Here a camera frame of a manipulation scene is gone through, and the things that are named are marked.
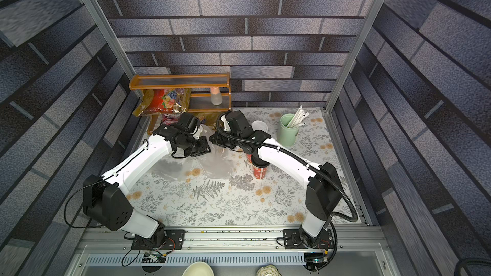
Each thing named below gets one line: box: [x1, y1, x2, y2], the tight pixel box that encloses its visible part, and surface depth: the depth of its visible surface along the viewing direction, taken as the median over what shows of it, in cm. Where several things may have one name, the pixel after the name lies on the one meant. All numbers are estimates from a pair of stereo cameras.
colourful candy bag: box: [161, 113, 180, 126], surface depth 112 cm
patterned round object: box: [256, 263, 282, 276], surface depth 68 cm
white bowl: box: [182, 261, 215, 276], surface depth 66 cm
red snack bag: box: [132, 88, 192, 117], surface depth 98 cm
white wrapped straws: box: [287, 104, 311, 129], surface depth 94 cm
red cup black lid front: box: [251, 154, 271, 180], surface depth 79 cm
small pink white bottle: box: [210, 86, 224, 106], surface depth 102 cm
